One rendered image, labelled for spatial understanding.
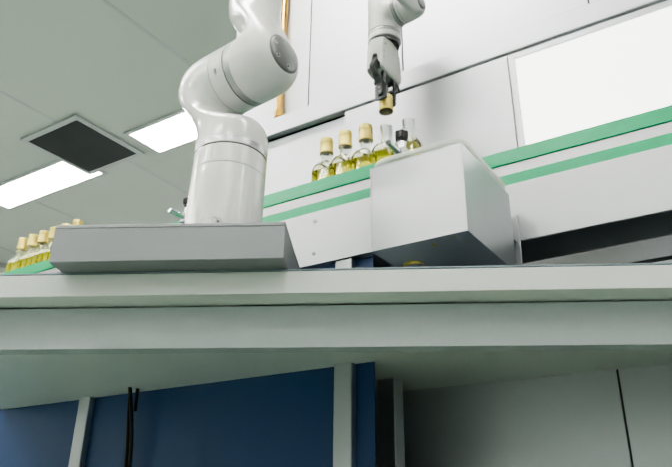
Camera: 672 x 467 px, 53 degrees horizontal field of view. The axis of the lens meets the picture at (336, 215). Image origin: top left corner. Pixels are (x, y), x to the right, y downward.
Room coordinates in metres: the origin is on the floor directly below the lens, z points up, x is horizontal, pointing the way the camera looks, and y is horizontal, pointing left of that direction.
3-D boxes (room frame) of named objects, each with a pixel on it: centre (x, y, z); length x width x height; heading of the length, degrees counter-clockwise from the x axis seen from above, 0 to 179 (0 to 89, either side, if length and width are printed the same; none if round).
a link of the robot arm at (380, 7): (1.39, -0.12, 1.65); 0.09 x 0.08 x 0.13; 52
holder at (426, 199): (1.11, -0.20, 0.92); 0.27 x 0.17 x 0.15; 147
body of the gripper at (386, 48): (1.39, -0.12, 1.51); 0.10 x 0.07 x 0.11; 146
